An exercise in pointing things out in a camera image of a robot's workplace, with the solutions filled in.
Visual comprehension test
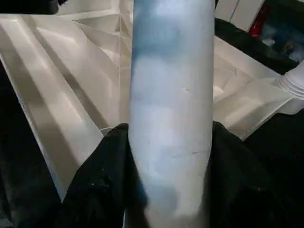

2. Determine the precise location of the black work mat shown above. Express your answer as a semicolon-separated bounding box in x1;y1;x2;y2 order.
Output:
0;17;304;228

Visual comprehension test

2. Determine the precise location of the white plastic table top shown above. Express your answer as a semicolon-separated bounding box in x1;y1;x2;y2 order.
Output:
0;0;304;202

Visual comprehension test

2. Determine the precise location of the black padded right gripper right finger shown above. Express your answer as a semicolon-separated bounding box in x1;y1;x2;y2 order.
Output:
207;121;304;228

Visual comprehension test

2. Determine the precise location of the white plastic table leg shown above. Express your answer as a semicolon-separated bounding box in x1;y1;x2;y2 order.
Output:
124;0;216;228
277;61;304;101

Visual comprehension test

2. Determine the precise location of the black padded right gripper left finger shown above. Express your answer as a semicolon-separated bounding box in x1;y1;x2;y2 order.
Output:
54;123;136;228

